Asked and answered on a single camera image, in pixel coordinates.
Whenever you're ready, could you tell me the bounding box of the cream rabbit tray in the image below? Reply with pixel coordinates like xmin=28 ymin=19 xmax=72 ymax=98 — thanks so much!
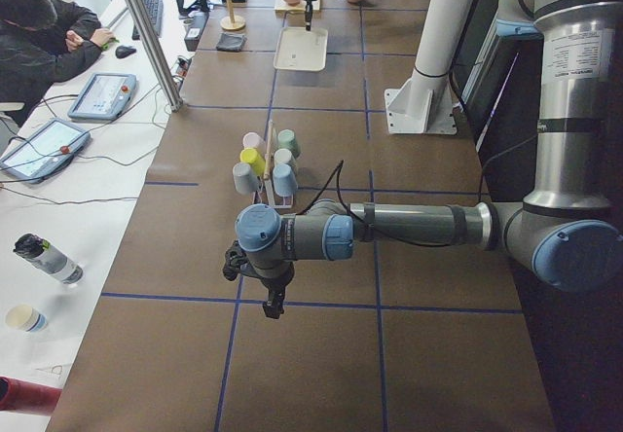
xmin=274 ymin=27 xmax=328 ymax=72

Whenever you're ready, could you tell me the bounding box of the green cup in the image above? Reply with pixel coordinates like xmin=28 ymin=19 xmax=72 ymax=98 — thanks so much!
xmin=277 ymin=129 xmax=301 ymax=159

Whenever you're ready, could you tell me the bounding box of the blue cup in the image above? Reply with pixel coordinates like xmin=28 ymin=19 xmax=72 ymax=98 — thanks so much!
xmin=273 ymin=163 xmax=298 ymax=198

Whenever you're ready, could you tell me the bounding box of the grey cup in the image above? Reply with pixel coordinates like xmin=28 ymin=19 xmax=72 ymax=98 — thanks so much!
xmin=232 ymin=162 xmax=260 ymax=195

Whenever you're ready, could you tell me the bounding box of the beige cup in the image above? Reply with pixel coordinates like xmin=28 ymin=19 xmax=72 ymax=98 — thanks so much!
xmin=274 ymin=148 xmax=298 ymax=174

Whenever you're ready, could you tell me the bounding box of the yellow cup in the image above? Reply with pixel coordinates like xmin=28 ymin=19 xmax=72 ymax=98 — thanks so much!
xmin=239 ymin=147 xmax=266 ymax=177

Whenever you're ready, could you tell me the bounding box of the pink cup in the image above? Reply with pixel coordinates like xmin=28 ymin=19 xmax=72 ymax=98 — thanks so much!
xmin=242 ymin=131 xmax=266 ymax=155

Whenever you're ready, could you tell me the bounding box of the paper cup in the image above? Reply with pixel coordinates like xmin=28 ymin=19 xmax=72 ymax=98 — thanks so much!
xmin=5 ymin=304 xmax=48 ymax=333

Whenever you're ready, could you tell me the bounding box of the wooden cutting board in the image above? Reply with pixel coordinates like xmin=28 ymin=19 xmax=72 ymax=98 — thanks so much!
xmin=275 ymin=0 xmax=306 ymax=12

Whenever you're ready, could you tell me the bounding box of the wooden mug tree stand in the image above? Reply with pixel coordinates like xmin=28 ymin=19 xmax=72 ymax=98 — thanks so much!
xmin=220 ymin=0 xmax=246 ymax=31

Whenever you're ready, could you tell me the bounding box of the grey folded cloth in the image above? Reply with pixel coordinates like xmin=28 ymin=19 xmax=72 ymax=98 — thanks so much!
xmin=215 ymin=32 xmax=246 ymax=53

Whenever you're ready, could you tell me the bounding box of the black power box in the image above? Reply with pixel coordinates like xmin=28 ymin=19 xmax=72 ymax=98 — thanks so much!
xmin=183 ymin=12 xmax=209 ymax=52

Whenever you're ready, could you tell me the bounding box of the black keyboard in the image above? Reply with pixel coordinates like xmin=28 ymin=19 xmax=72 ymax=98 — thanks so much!
xmin=142 ymin=0 xmax=164 ymax=38

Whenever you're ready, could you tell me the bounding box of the black computer mouse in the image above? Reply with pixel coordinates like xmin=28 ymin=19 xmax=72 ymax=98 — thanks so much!
xmin=115 ymin=45 xmax=136 ymax=59

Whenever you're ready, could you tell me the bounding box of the upper teach pendant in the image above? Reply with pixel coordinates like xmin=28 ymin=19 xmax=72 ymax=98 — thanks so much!
xmin=68 ymin=73 xmax=137 ymax=122

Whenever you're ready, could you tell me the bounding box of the teach pendant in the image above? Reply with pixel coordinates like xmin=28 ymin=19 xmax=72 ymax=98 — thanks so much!
xmin=68 ymin=73 xmax=137 ymax=122
xmin=1 ymin=118 xmax=92 ymax=184

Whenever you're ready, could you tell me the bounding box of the water bottle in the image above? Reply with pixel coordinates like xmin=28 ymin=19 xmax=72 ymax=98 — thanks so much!
xmin=13 ymin=234 xmax=83 ymax=284

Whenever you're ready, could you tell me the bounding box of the person in black jacket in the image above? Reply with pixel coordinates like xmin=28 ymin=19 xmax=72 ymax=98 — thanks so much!
xmin=1 ymin=0 xmax=115 ymax=126

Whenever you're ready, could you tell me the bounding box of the lower teach pendant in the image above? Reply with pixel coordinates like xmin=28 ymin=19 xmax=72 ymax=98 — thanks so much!
xmin=1 ymin=118 xmax=92 ymax=184

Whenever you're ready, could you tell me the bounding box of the red cylinder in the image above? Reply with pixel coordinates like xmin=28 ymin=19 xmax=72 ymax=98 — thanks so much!
xmin=1 ymin=377 xmax=62 ymax=415

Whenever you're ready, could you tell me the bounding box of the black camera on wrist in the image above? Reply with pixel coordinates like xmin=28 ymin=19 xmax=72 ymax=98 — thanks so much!
xmin=222 ymin=240 xmax=257 ymax=281

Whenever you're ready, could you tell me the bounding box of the white wire cup rack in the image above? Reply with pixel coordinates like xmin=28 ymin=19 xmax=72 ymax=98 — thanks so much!
xmin=253 ymin=119 xmax=294 ymax=209

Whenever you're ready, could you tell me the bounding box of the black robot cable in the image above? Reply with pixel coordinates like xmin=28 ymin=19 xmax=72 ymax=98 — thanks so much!
xmin=294 ymin=157 xmax=541 ymax=247

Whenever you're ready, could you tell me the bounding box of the white camera pole base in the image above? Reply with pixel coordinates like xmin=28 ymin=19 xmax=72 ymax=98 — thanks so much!
xmin=385 ymin=0 xmax=473 ymax=135

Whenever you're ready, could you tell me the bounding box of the aluminium frame post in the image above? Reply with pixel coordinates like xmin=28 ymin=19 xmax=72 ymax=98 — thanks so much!
xmin=125 ymin=0 xmax=183 ymax=112

